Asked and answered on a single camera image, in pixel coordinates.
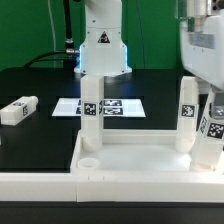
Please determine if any black cable horizontal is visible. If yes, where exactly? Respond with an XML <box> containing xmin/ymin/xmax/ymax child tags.
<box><xmin>22</xmin><ymin>49</ymin><xmax>80</xmax><ymax>69</ymax></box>

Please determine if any thin white cable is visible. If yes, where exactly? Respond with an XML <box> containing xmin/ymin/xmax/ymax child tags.
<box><xmin>46</xmin><ymin>0</ymin><xmax>57</xmax><ymax>69</ymax></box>

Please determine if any black cable vertical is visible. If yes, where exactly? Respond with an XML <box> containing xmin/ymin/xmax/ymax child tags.
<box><xmin>63</xmin><ymin>0</ymin><xmax>74</xmax><ymax>69</ymax></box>

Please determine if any white desk top tray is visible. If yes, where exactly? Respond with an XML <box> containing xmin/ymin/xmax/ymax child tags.
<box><xmin>69</xmin><ymin>128</ymin><xmax>224</xmax><ymax>176</ymax></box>

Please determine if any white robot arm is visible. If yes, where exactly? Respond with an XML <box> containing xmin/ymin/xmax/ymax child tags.
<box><xmin>75</xmin><ymin>0</ymin><xmax>224</xmax><ymax>90</ymax></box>

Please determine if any white front fence bar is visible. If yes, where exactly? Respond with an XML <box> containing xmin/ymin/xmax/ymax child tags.
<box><xmin>0</xmin><ymin>173</ymin><xmax>224</xmax><ymax>203</ymax></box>

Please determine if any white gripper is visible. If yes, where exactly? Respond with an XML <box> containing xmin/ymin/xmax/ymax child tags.
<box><xmin>180</xmin><ymin>14</ymin><xmax>224</xmax><ymax>118</ymax></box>

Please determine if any white marker sheet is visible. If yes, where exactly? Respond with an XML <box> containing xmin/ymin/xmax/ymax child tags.
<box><xmin>52</xmin><ymin>98</ymin><xmax>145</xmax><ymax>118</ymax></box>

